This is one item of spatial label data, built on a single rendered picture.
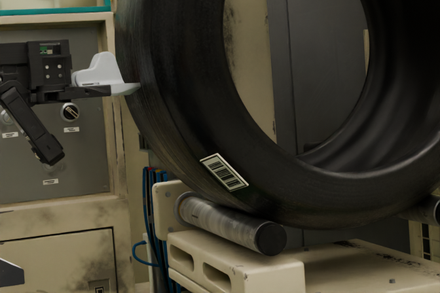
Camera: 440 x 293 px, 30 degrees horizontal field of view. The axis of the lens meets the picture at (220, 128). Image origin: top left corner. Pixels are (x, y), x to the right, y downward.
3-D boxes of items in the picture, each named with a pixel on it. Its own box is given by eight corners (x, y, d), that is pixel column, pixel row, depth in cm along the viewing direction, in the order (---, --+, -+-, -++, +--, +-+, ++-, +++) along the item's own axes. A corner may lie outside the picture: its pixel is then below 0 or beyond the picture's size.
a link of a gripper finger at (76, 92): (112, 84, 106) (44, 88, 103) (114, 95, 106) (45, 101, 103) (105, 84, 111) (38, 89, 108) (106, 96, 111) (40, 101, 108)
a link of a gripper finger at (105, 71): (143, 48, 109) (74, 52, 106) (146, 93, 109) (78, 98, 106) (137, 50, 112) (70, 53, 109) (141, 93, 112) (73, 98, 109)
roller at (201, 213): (177, 222, 140) (177, 196, 140) (201, 221, 141) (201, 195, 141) (256, 258, 107) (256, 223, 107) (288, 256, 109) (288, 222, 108)
